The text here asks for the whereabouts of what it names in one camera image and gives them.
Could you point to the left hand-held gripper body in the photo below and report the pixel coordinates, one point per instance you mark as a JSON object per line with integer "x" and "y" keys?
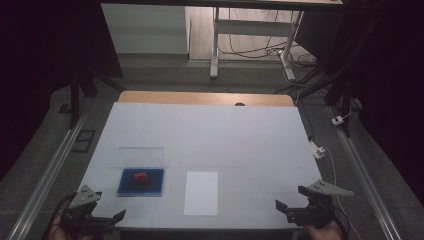
{"x": 83, "y": 197}

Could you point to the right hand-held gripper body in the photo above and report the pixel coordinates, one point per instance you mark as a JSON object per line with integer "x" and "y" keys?
{"x": 321, "y": 213}

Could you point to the small red stamp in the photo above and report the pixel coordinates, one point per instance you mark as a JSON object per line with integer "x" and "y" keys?
{"x": 141, "y": 177}

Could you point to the blue ink pad case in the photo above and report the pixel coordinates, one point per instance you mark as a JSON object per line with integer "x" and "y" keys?
{"x": 155, "y": 186}

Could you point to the person's right hand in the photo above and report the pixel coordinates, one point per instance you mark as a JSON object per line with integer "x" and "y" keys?
{"x": 325, "y": 233}

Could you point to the person's left hand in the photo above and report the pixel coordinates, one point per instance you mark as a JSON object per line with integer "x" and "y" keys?
{"x": 55, "y": 231}

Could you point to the white plug adapter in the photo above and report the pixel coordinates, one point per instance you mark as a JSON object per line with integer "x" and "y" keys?
{"x": 317, "y": 150}

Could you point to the small white connector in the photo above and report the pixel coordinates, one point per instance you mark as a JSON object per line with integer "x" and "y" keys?
{"x": 337, "y": 120}

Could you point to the white paper sheet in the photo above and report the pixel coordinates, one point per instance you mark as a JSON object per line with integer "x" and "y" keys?
{"x": 201, "y": 196}

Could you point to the large white table cover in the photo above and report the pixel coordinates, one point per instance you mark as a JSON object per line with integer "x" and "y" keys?
{"x": 216, "y": 133}

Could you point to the black metal stand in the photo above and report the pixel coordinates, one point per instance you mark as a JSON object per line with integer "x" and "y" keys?
{"x": 343, "y": 86}
{"x": 74, "y": 96}

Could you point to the dark table grommet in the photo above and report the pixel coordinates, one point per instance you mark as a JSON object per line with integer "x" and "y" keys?
{"x": 239, "y": 104}

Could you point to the white cabinet panel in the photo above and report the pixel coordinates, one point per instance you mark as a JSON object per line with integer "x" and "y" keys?
{"x": 146, "y": 30}

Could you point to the aluminium floor rail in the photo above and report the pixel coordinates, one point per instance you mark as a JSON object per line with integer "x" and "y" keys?
{"x": 46, "y": 180}
{"x": 363, "y": 180}

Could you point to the white desk frame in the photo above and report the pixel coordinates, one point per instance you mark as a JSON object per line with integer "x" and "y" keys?
{"x": 253, "y": 28}

